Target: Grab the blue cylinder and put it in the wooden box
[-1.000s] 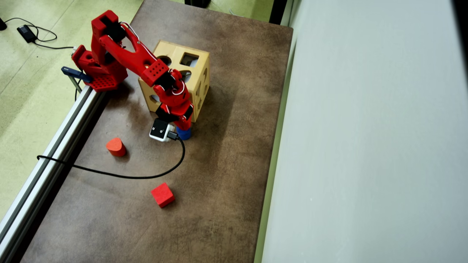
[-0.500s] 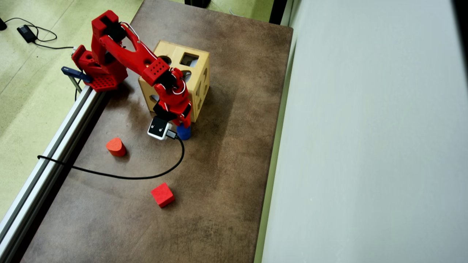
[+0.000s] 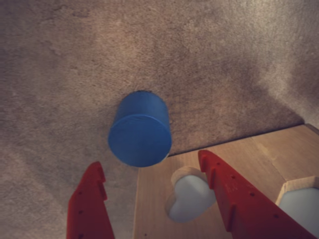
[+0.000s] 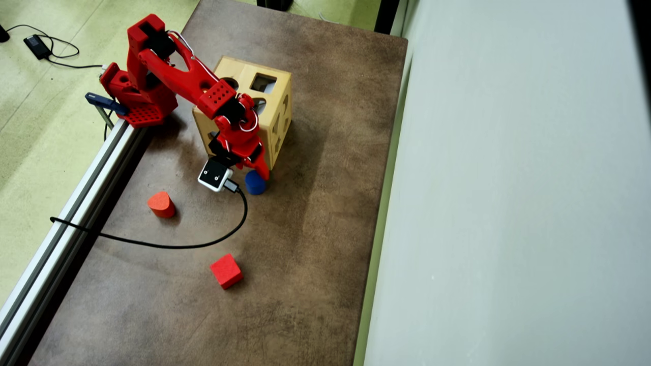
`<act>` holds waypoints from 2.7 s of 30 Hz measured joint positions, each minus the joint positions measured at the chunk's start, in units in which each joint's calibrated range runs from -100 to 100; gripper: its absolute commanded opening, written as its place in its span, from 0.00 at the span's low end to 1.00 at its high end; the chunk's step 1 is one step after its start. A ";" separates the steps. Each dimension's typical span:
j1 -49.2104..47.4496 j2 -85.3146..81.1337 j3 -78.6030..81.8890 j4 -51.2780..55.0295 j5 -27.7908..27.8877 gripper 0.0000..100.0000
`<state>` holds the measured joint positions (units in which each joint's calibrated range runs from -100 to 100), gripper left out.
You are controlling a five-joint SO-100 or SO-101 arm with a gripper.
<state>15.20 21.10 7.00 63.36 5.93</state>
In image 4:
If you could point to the blue wooden cylinder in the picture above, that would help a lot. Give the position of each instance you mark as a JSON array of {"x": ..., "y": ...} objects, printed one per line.
[{"x": 254, "y": 186}]

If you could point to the wooden shape sorter box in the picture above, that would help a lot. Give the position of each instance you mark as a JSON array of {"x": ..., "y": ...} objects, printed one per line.
[{"x": 277, "y": 101}]

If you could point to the dark vertical post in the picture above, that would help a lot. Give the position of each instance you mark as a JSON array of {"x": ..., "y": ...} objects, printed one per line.
[{"x": 386, "y": 15}]

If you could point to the red robot arm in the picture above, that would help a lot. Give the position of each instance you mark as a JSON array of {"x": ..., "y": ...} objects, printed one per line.
[{"x": 178, "y": 76}]

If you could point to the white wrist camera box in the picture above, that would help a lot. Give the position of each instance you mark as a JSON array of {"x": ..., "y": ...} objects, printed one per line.
[{"x": 214, "y": 175}]

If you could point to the black power adapter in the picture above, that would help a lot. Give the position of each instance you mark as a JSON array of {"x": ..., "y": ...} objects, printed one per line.
[{"x": 37, "y": 46}]

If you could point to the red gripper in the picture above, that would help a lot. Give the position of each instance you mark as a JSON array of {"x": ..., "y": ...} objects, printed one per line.
[{"x": 253, "y": 154}]

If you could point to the blue table clamp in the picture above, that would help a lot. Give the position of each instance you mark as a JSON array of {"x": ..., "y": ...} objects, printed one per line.
[{"x": 106, "y": 103}]

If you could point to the red wooden cube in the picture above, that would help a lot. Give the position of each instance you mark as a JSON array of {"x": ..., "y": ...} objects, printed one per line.
[{"x": 226, "y": 271}]

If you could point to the aluminium profile rail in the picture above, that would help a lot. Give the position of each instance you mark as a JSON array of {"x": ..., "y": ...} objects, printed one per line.
[{"x": 66, "y": 244}]

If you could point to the orange rounded triangle block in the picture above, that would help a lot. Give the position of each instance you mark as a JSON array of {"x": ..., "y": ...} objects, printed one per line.
[{"x": 161, "y": 204}]

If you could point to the small black floor object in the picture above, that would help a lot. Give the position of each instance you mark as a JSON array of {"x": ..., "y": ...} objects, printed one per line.
[{"x": 3, "y": 34}]

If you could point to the black object on floor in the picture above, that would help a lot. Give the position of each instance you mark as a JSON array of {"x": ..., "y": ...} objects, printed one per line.
[{"x": 274, "y": 4}]

